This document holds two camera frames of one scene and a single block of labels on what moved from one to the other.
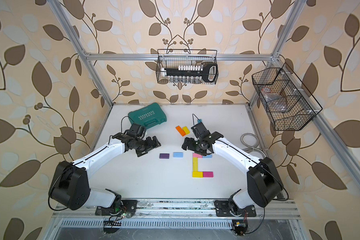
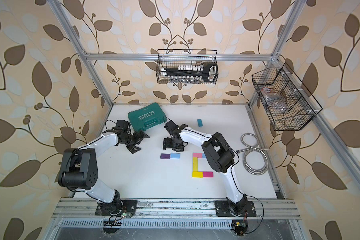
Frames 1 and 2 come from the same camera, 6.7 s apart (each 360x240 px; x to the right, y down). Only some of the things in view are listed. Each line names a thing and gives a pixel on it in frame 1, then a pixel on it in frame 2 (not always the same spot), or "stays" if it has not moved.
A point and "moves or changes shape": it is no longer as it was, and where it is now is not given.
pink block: (194, 155) stays
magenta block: (208, 174) stays
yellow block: (196, 174) stays
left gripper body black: (147, 145) → (130, 140)
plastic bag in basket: (274, 102) stays
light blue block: (178, 154) moves or changes shape
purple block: (165, 156) stays
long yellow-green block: (194, 164) stays
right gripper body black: (195, 145) → (169, 143)
